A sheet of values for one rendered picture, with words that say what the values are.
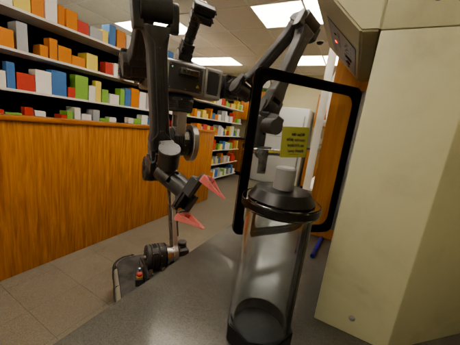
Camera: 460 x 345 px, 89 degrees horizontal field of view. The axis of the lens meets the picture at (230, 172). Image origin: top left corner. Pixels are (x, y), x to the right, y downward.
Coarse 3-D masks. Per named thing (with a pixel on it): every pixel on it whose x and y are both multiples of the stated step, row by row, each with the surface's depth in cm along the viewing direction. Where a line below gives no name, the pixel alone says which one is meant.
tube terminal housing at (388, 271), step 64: (448, 0) 29; (384, 64) 32; (448, 64) 29; (384, 128) 33; (448, 128) 30; (384, 192) 34; (448, 192) 32; (384, 256) 35; (448, 256) 36; (384, 320) 36; (448, 320) 40
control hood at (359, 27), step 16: (320, 0) 41; (336, 0) 34; (352, 0) 33; (368, 0) 32; (384, 0) 32; (336, 16) 39; (352, 16) 34; (368, 16) 33; (352, 32) 37; (368, 32) 33; (368, 48) 39; (368, 64) 47
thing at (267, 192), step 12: (276, 168) 31; (288, 168) 30; (276, 180) 31; (288, 180) 30; (252, 192) 31; (264, 192) 30; (276, 192) 29; (288, 192) 30; (300, 192) 31; (276, 204) 28; (288, 204) 28; (300, 204) 28; (312, 204) 30
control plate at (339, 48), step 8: (328, 16) 43; (336, 32) 46; (344, 40) 44; (336, 48) 56; (344, 48) 48; (352, 48) 43; (344, 56) 54; (352, 56) 47; (352, 64) 53; (352, 72) 59
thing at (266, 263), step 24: (264, 216) 28; (264, 240) 29; (288, 240) 29; (240, 264) 33; (264, 264) 30; (288, 264) 30; (240, 288) 33; (264, 288) 30; (288, 288) 31; (240, 312) 33; (264, 312) 31; (288, 312) 32; (264, 336) 32
